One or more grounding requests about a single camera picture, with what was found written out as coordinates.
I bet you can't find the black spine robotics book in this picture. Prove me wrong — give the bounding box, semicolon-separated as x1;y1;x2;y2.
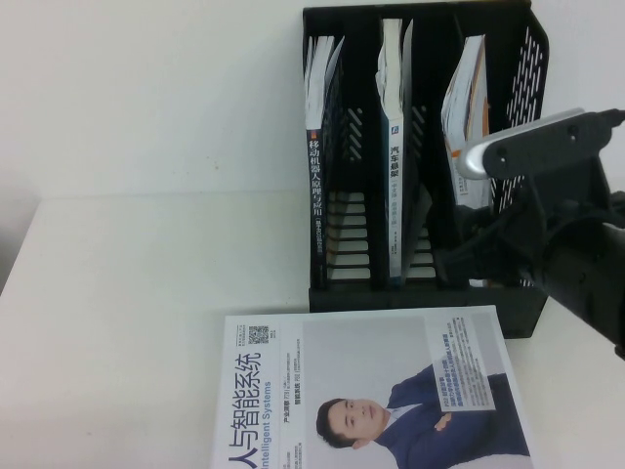
302;35;347;290

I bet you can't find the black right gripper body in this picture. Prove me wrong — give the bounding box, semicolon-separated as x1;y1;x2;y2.
487;208;556;295

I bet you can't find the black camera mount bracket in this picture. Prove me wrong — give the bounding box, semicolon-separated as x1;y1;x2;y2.
507;146;617;232

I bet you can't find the teal cover car book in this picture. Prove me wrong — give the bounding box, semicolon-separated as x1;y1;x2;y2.
373;18;435;290

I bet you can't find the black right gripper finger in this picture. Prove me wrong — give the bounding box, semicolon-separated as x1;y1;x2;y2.
438;225;500;261
433;248;495;285

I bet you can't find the white orange ROS2 book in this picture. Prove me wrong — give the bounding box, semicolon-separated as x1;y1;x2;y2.
439;34;493;290

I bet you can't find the black plastic book stand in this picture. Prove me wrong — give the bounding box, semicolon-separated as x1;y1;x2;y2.
300;3;552;338

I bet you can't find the magazine with man portrait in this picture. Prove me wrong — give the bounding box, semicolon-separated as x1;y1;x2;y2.
211;304;534;469

